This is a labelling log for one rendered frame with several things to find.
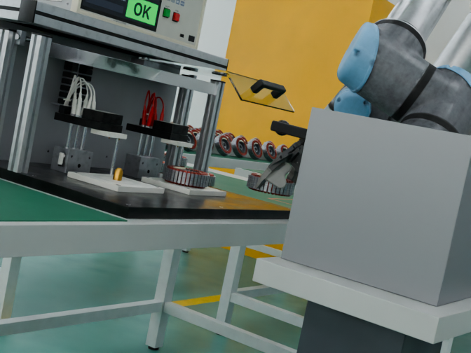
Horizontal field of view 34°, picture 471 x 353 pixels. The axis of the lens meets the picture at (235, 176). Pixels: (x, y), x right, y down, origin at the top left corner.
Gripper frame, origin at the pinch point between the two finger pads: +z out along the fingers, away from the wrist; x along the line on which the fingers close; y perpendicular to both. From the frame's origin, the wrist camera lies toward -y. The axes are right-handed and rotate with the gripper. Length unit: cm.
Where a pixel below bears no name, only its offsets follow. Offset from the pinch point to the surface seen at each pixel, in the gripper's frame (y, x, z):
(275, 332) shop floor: -25, 165, 110
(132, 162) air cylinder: -28.3, -9.9, 19.3
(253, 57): -223, 317, 64
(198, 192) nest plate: -8.2, -10.5, 10.3
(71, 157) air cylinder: -26.4, -33.3, 18.0
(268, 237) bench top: 10.8, -6.3, 6.0
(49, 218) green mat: 6, -69, 5
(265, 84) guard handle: -15.3, -4.8, -17.8
